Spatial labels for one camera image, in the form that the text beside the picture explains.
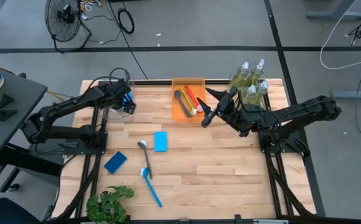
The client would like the clear soap bottle yellow liquid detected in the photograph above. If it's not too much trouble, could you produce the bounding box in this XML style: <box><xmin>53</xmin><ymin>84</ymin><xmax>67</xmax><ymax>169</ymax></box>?
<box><xmin>242</xmin><ymin>84</ymin><xmax>259</xmax><ymax>105</ymax></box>
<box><xmin>245</xmin><ymin>58</ymin><xmax>266</xmax><ymax>88</ymax></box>
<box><xmin>255</xmin><ymin>80</ymin><xmax>270</xmax><ymax>105</ymax></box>
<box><xmin>229</xmin><ymin>61</ymin><xmax>250</xmax><ymax>91</ymax></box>

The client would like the grey desk foot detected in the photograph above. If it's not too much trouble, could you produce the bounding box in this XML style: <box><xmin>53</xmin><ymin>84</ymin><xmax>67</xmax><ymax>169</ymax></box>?
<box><xmin>331</xmin><ymin>83</ymin><xmax>361</xmax><ymax>100</ymax></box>
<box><xmin>306</xmin><ymin>0</ymin><xmax>361</xmax><ymax>19</ymax></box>

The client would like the red dish brush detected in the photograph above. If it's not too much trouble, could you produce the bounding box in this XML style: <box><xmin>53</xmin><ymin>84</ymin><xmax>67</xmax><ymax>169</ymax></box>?
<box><xmin>184</xmin><ymin>85</ymin><xmax>204</xmax><ymax>113</ymax></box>

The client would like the white floor cable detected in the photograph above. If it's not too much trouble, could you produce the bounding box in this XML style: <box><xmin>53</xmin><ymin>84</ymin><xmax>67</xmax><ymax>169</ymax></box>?
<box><xmin>319</xmin><ymin>0</ymin><xmax>361</xmax><ymax>70</ymax></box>

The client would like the black aluminium table frame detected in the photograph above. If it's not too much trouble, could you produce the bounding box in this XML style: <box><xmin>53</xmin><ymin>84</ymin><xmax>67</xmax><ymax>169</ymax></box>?
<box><xmin>51</xmin><ymin>78</ymin><xmax>326</xmax><ymax>224</ymax></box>

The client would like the white cable tangle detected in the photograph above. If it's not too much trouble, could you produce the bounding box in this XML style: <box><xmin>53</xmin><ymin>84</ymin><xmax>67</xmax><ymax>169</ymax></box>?
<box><xmin>80</xmin><ymin>0</ymin><xmax>106</xmax><ymax>13</ymax></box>

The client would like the clear plastic bin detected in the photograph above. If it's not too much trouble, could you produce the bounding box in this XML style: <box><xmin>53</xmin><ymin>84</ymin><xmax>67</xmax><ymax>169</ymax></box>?
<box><xmin>101</xmin><ymin>74</ymin><xmax>136</xmax><ymax>122</ymax></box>
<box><xmin>228</xmin><ymin>74</ymin><xmax>268</xmax><ymax>122</ymax></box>

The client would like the dark blue chair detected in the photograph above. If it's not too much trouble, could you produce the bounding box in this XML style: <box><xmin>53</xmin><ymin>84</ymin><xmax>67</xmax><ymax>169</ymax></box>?
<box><xmin>0</xmin><ymin>197</ymin><xmax>41</xmax><ymax>224</ymax></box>

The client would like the green leafy plant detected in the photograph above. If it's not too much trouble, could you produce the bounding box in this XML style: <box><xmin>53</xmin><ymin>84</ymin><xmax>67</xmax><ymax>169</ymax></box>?
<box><xmin>85</xmin><ymin>185</ymin><xmax>135</xmax><ymax>224</ymax></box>

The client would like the black coiled cable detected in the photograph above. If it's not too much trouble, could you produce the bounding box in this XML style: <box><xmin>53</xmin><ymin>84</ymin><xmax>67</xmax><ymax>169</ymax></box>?
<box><xmin>117</xmin><ymin>7</ymin><xmax>135</xmax><ymax>35</ymax></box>

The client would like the grey side table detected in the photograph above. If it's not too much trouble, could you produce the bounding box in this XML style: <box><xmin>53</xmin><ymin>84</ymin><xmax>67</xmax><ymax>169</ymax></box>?
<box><xmin>0</xmin><ymin>60</ymin><xmax>63</xmax><ymax>200</ymax></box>

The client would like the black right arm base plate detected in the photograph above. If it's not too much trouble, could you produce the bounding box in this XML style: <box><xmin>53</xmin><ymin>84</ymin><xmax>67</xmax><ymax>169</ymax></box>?
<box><xmin>258</xmin><ymin>129</ymin><xmax>311</xmax><ymax>155</ymax></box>

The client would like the orange plastic bin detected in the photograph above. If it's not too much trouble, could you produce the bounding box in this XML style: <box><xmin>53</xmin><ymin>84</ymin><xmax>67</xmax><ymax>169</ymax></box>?
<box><xmin>171</xmin><ymin>77</ymin><xmax>208</xmax><ymax>123</ymax></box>

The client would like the black floor fan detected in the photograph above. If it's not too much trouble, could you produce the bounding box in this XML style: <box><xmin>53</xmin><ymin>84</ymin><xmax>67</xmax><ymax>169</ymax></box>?
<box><xmin>44</xmin><ymin>0</ymin><xmax>93</xmax><ymax>54</ymax></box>

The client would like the black triangular part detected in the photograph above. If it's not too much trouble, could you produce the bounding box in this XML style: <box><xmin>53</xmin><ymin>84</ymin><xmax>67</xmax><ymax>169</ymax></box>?
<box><xmin>0</xmin><ymin>92</ymin><xmax>15</xmax><ymax>110</ymax></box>
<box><xmin>0</xmin><ymin>108</ymin><xmax>18</xmax><ymax>122</ymax></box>

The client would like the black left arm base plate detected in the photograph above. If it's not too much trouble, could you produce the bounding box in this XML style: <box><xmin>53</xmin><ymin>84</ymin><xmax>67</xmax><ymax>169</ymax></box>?
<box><xmin>62</xmin><ymin>130</ymin><xmax>108</xmax><ymax>156</ymax></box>

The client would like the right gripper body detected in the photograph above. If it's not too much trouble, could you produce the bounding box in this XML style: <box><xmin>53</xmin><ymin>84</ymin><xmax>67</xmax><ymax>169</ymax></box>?
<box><xmin>220</xmin><ymin>92</ymin><xmax>253</xmax><ymax>137</ymax></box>

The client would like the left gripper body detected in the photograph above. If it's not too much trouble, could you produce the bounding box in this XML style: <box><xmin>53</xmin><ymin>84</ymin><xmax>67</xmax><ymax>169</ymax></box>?
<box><xmin>105</xmin><ymin>79</ymin><xmax>132</xmax><ymax>103</ymax></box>

